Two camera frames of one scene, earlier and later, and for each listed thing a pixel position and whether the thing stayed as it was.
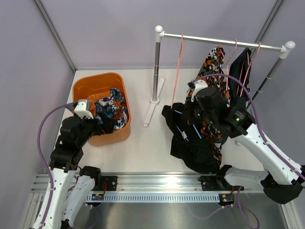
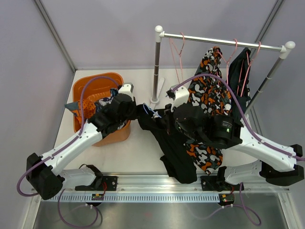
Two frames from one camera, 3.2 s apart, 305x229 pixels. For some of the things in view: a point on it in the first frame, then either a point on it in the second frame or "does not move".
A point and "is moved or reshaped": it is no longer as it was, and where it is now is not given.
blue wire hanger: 183,133 is moved or reshaped
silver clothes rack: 285,48 does not move
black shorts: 188,143 to 178,162
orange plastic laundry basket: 95,87 does not move
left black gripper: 107,125 to 134,114
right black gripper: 190,107 to 176,106
